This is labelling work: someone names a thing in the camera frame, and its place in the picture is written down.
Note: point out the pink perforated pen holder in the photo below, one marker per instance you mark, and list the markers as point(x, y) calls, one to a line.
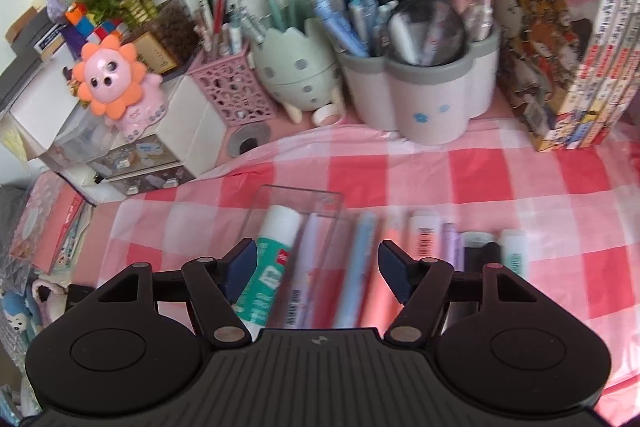
point(235, 92)

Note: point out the clear drawer with stickers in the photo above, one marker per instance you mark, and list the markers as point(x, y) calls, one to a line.
point(135, 157)

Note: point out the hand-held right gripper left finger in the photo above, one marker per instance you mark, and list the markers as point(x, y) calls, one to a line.
point(242, 268)

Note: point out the bunch of grey-green pens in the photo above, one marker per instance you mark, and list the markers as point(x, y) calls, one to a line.
point(295, 7)

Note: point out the grey desk grommet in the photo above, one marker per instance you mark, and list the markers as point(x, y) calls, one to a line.
point(260, 134)

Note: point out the green highlighter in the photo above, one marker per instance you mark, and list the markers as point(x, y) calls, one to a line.
point(514, 252)

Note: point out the blue plush monkey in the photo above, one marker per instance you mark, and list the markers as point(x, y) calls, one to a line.
point(15, 317)

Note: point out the white marker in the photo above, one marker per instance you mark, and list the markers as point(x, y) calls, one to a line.
point(272, 252)

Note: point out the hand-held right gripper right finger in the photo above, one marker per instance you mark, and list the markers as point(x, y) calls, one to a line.
point(395, 268)

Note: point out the green egg-shaped pen holder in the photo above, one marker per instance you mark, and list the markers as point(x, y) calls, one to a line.
point(300, 77)

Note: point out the grey box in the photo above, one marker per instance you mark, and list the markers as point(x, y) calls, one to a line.
point(25, 57)

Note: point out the light blue pen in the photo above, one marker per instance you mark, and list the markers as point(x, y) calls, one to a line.
point(357, 267)

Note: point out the white plush toy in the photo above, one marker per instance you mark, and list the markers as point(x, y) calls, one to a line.
point(47, 299)

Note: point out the pink lion pencil sharpener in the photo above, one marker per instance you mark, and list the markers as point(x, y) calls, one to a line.
point(110, 77)

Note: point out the pink patterned box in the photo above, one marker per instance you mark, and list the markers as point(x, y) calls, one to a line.
point(45, 227)

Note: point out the bunch of blue pens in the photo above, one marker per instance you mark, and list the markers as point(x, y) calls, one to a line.
point(350, 22)

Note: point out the orange highlighter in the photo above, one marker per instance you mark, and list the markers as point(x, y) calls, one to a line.
point(425, 237)

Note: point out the white drawer organizer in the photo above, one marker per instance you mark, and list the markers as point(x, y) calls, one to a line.
point(195, 127)

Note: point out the white storage box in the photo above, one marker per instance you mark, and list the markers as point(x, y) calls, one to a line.
point(40, 107)

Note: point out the pink white checkered tablecloth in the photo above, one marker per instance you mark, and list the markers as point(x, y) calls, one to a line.
point(500, 187)

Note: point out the clear acrylic box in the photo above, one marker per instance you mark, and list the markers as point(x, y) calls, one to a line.
point(175, 22)

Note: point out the clear lidded storage box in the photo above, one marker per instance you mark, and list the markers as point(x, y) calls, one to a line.
point(75, 142)

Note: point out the magnifying glass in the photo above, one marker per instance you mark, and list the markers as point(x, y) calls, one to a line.
point(430, 32)

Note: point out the white tape roll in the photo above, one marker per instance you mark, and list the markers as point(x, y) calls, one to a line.
point(320, 118)

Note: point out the multicolour puzzle cube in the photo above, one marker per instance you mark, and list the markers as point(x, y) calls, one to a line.
point(77, 19)

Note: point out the pink comic book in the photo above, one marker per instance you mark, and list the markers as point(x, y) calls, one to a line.
point(593, 107)
point(540, 22)
point(624, 99)
point(608, 104)

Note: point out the black marker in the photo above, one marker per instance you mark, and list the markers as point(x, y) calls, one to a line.
point(480, 254)

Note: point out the clear plastic organizer tray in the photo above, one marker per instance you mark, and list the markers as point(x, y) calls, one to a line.
point(300, 199)

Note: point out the lilac white pen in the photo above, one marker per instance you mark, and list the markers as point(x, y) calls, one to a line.
point(302, 277)

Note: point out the white grey flower-shaped pen holder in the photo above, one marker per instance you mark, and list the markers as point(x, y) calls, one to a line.
point(430, 107)

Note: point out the peach pink pen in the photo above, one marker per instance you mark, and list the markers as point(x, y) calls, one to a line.
point(392, 229)

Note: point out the small purple capsule toy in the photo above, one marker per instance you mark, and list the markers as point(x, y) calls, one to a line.
point(450, 242)

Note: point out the bunch of mixed pens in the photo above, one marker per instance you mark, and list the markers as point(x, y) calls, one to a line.
point(220, 17)

